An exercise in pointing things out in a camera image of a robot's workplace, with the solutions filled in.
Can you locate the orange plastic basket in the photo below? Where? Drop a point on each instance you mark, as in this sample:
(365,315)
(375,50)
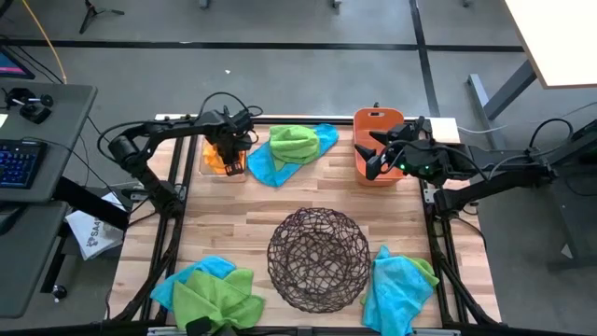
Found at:
(368,121)

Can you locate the white table top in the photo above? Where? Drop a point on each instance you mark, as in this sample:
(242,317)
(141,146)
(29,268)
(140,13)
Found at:
(555,42)

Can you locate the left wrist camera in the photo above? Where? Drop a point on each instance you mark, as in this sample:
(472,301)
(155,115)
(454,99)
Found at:
(243,119)

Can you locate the computer monitor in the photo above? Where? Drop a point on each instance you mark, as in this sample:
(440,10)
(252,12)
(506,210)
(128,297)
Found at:
(11,65)

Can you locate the dark wicker basket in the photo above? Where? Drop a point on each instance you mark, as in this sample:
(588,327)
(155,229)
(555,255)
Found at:
(319,261)

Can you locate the black clamp device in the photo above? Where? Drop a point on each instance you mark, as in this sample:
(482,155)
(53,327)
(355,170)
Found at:
(30,105)

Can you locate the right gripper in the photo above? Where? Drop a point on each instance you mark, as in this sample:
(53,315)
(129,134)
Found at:
(420,161)

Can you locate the grey table leg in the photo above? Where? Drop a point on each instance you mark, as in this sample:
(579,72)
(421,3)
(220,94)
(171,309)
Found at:
(508,91)

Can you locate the black tripod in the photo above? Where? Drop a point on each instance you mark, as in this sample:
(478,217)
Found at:
(95,11)

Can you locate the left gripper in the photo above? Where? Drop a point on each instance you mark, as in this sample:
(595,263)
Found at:
(228,140)

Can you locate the grey side table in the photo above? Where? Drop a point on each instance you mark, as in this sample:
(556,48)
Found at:
(23,261)

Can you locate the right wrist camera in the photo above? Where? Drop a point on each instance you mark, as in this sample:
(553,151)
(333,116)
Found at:
(410,130)

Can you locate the black table frame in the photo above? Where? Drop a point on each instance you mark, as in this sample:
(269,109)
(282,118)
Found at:
(190,158)

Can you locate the grey desk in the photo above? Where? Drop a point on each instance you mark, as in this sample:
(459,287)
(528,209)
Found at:
(65,107)

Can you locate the blue microfiber towel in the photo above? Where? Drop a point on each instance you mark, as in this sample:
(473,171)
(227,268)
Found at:
(212,268)
(266,170)
(396,289)

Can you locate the white block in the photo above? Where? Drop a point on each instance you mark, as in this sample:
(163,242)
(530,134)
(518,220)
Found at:
(445,130)

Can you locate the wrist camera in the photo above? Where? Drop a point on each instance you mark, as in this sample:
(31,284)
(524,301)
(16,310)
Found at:
(410,130)
(243,119)

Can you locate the white printed bag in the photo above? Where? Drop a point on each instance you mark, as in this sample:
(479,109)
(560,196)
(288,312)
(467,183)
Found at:
(93,231)

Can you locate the black table-level camera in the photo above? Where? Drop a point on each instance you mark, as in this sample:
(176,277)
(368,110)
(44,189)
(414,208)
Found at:
(199,326)

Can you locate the black backlit keyboard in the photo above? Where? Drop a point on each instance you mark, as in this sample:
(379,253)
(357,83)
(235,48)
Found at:
(18,163)

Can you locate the green microfiber towel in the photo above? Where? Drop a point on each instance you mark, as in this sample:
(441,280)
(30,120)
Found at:
(426,270)
(210,298)
(294,144)

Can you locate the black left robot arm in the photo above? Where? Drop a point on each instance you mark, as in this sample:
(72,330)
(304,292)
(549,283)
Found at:
(122,150)

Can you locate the orange microfiber towel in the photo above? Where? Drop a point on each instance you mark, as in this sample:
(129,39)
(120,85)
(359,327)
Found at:
(212,158)

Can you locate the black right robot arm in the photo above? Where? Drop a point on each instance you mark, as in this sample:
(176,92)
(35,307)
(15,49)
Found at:
(503,182)

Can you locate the clear plastic container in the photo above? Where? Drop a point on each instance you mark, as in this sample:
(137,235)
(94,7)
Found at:
(205,177)

